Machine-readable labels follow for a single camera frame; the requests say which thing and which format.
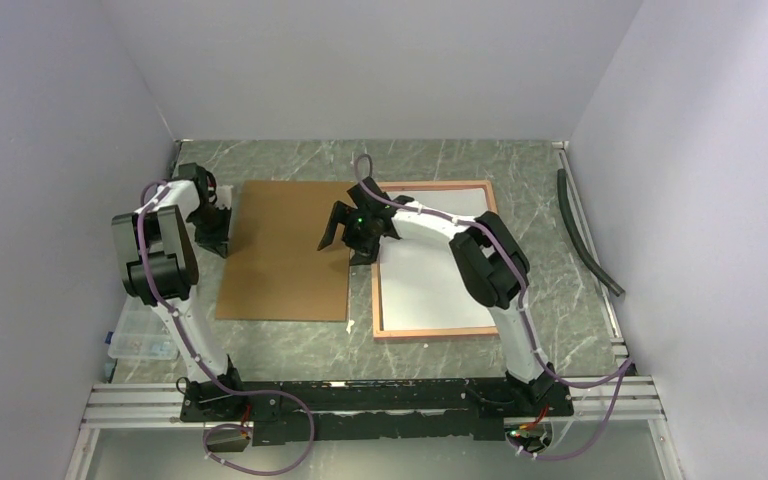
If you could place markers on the clear plastic screw box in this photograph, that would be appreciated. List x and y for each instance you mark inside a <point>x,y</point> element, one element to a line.
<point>140,334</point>

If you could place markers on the seascape photo print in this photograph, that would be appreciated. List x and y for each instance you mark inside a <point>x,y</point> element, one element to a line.
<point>418,221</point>

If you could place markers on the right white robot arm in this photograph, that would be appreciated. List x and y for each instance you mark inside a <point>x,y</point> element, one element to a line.
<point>491,265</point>

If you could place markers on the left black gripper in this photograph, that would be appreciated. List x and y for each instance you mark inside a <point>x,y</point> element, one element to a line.
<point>217,243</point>

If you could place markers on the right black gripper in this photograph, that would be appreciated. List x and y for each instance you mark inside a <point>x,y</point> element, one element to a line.
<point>364,252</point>

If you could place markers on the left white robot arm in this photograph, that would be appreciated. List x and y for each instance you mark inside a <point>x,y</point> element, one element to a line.
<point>155,248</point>

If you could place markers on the brown backing board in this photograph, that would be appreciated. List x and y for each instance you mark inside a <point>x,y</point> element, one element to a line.
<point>275,270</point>

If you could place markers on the pink wooden picture frame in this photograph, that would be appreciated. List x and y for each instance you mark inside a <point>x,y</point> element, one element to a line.
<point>417,291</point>

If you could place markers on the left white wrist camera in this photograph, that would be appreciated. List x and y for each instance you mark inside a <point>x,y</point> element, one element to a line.
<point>224,197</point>

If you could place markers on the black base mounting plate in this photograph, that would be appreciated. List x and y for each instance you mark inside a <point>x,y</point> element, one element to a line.
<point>481,408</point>

